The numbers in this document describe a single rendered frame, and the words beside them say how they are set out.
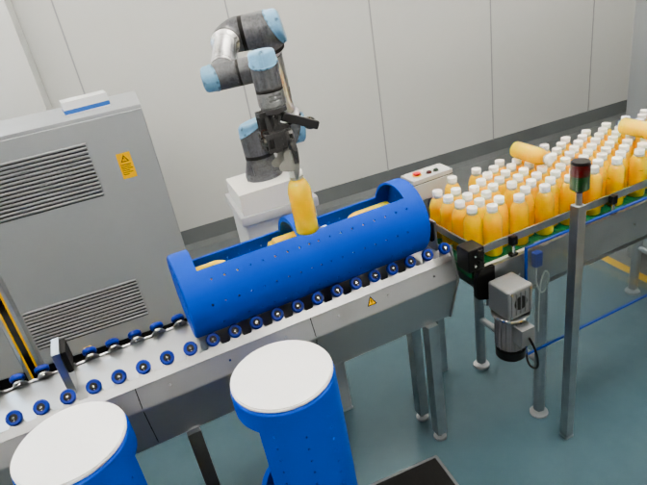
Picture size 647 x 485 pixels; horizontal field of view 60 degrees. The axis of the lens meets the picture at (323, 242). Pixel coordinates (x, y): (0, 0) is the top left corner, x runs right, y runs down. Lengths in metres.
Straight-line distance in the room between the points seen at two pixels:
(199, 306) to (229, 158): 3.04
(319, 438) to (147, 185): 2.15
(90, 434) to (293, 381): 0.52
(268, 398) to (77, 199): 2.14
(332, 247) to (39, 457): 1.00
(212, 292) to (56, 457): 0.59
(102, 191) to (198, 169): 1.48
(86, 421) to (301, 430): 0.56
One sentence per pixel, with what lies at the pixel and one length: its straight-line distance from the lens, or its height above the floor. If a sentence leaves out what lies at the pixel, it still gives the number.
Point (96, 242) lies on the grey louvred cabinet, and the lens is 3.42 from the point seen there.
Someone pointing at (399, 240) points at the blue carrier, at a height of 1.09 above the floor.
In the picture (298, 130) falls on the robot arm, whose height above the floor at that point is 1.41.
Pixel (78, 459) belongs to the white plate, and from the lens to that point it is 1.53.
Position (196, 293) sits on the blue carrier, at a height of 1.15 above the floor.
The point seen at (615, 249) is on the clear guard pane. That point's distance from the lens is 2.51.
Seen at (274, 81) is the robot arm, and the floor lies 1.72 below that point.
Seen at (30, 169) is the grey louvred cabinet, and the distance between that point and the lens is 3.30.
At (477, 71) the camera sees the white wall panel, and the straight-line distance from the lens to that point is 5.49.
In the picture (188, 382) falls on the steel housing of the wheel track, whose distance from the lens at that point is 1.88.
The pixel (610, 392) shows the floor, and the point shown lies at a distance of 2.98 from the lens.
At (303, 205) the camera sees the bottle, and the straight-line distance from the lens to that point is 1.64.
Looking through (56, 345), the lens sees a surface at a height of 1.08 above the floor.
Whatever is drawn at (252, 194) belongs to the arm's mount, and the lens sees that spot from 2.15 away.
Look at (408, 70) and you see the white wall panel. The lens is 5.11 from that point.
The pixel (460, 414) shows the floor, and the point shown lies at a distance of 2.80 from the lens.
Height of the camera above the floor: 1.99
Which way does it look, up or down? 27 degrees down
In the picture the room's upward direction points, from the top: 10 degrees counter-clockwise
